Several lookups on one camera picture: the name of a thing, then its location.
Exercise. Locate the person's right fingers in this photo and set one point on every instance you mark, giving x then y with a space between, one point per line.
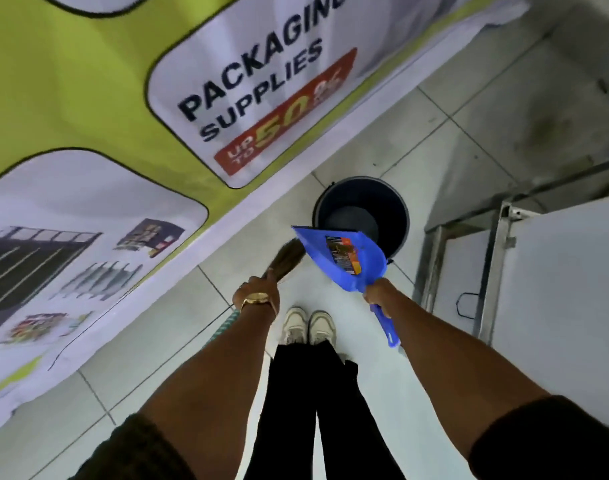
373 303

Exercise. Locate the person's left hand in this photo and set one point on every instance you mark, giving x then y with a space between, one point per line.
258 287

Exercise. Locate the person's left forearm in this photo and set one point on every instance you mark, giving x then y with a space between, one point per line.
224 379

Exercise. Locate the white shoe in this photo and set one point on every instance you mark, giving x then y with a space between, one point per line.
323 327
295 325

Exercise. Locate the person's right hand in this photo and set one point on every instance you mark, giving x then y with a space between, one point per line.
379 292

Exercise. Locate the blue plastic dustpan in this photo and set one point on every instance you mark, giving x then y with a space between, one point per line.
352 259

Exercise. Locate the small white panel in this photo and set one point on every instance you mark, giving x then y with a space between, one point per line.
459 269

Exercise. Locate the black plastic bucket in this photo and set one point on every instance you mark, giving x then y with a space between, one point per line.
379 214

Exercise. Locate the black trousers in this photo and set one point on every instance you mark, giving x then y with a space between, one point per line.
304 414

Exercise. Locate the person's right forearm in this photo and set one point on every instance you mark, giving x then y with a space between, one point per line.
454 359

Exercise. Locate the white left shoe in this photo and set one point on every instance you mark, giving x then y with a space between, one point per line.
295 325

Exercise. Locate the straw hand broom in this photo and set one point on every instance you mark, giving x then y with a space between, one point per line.
286 259

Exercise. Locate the green and white printed banner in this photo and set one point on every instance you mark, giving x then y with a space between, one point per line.
84 94

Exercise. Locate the dark knit sleeve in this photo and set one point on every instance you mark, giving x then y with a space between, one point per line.
134 452
549 439

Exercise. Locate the person's left fingers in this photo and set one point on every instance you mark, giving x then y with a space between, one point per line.
238 293

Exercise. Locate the large white panel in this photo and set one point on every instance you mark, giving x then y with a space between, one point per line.
564 304

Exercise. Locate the white right shoe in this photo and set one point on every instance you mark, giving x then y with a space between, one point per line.
323 327

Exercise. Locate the gold wristwatch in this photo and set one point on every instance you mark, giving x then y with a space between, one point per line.
257 298

